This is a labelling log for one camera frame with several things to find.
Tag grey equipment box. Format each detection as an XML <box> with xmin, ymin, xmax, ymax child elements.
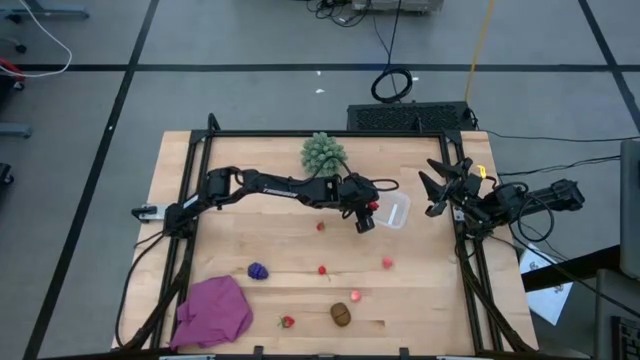
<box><xmin>351</xmin><ymin>0</ymin><xmax>445</xmax><ymax>14</ymax></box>

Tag purple cloth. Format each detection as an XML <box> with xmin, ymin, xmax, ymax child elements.
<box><xmin>169</xmin><ymin>274</ymin><xmax>255</xmax><ymax>350</ymax></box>

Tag black metal table frame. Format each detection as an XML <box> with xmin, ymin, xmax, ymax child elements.
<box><xmin>112</xmin><ymin>112</ymin><xmax>539</xmax><ymax>360</ymax></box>

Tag yellow cable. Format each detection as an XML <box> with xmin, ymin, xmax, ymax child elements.
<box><xmin>463</xmin><ymin>0</ymin><xmax>498</xmax><ymax>104</ymax></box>

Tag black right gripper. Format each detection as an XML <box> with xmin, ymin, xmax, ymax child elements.
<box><xmin>418</xmin><ymin>158</ymin><xmax>489</xmax><ymax>214</ymax></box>

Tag clear plastic tupperware container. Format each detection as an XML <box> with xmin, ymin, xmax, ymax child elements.
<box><xmin>372</xmin><ymin>189</ymin><xmax>412</xmax><ymax>231</ymax></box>

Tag coiled black cable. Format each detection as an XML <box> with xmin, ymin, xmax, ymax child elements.
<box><xmin>370</xmin><ymin>68</ymin><xmax>414</xmax><ymax>105</ymax></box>

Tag grey desk leg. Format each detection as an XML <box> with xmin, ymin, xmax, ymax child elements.
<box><xmin>4</xmin><ymin>0</ymin><xmax>90</xmax><ymax>24</ymax></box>
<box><xmin>0</xmin><ymin>123</ymin><xmax>34</xmax><ymax>140</ymax></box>

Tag black keyboard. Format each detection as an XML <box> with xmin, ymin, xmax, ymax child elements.
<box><xmin>612</xmin><ymin>315</ymin><xmax>640</xmax><ymax>360</ymax></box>
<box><xmin>346</xmin><ymin>101</ymin><xmax>476</xmax><ymax>132</ymax></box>

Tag white paper sheet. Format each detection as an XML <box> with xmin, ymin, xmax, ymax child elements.
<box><xmin>519</xmin><ymin>247</ymin><xmax>575</xmax><ymax>326</ymax></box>

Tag grey monitor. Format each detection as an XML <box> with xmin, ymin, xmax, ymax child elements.
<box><xmin>619</xmin><ymin>139</ymin><xmax>640</xmax><ymax>279</ymax></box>

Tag brown toy kiwi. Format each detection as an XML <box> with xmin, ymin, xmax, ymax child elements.
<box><xmin>329</xmin><ymin>301</ymin><xmax>352</xmax><ymax>328</ymax></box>

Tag green potted succulent plant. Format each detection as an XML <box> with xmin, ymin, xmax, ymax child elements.
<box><xmin>300</xmin><ymin>131</ymin><xmax>349</xmax><ymax>178</ymax></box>

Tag red object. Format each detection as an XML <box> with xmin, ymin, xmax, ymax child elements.
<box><xmin>0</xmin><ymin>57</ymin><xmax>26</xmax><ymax>91</ymax></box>

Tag white cable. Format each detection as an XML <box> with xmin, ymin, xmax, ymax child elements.
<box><xmin>0</xmin><ymin>0</ymin><xmax>74</xmax><ymax>80</ymax></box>

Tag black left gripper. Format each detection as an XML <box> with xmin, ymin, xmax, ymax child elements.
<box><xmin>337</xmin><ymin>175</ymin><xmax>382</xmax><ymax>219</ymax></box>

